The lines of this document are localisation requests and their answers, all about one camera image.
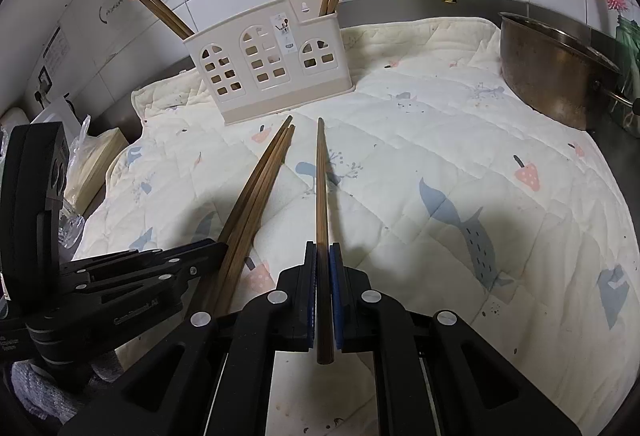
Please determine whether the beige plastic utensil holder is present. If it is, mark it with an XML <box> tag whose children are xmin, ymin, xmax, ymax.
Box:
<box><xmin>182</xmin><ymin>0</ymin><xmax>357</xmax><ymax>124</ymax></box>

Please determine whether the clear drinking glass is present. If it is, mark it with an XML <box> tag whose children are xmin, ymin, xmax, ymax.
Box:
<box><xmin>59</xmin><ymin>208</ymin><xmax>85</xmax><ymax>249</ymax></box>

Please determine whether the clear plastic bag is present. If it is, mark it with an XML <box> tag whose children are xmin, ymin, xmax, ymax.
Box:
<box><xmin>67</xmin><ymin>115</ymin><xmax>94</xmax><ymax>158</ymax></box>

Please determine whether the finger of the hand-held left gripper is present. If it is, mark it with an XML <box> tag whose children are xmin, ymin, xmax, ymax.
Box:
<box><xmin>59</xmin><ymin>238</ymin><xmax>229</xmax><ymax>289</ymax></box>
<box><xmin>27</xmin><ymin>273</ymin><xmax>193</xmax><ymax>357</ymax></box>

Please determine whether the white cutting board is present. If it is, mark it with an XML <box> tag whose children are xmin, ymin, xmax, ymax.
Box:
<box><xmin>30</xmin><ymin>96</ymin><xmax>83</xmax><ymax>152</ymax></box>

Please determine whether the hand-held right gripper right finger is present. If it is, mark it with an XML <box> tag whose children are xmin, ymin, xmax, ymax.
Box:
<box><xmin>329</xmin><ymin>243</ymin><xmax>583</xmax><ymax>436</ymax></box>

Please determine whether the printed quilted mat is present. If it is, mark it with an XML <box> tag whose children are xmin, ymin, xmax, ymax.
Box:
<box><xmin>80</xmin><ymin>16</ymin><xmax>632</xmax><ymax>436</ymax></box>

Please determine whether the steel pot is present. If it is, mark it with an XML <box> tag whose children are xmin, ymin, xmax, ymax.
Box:
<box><xmin>497</xmin><ymin>11</ymin><xmax>635</xmax><ymax>132</ymax></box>

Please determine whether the person's left hand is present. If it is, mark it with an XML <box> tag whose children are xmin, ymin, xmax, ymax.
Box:
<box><xmin>7</xmin><ymin>358</ymin><xmax>76</xmax><ymax>417</ymax></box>

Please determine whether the beige box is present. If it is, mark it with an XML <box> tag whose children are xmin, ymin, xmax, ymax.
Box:
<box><xmin>64</xmin><ymin>127</ymin><xmax>130</xmax><ymax>214</ymax></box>

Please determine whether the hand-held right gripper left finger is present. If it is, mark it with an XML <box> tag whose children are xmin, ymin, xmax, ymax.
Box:
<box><xmin>60</xmin><ymin>241</ymin><xmax>318</xmax><ymax>436</ymax></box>

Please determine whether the wall label sticker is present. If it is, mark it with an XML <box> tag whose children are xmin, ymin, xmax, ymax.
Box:
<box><xmin>42</xmin><ymin>26</ymin><xmax>69</xmax><ymax>67</ymax></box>

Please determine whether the green glass jar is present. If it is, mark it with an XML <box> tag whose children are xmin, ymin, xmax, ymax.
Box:
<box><xmin>612</xmin><ymin>13</ymin><xmax>640</xmax><ymax>102</ymax></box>

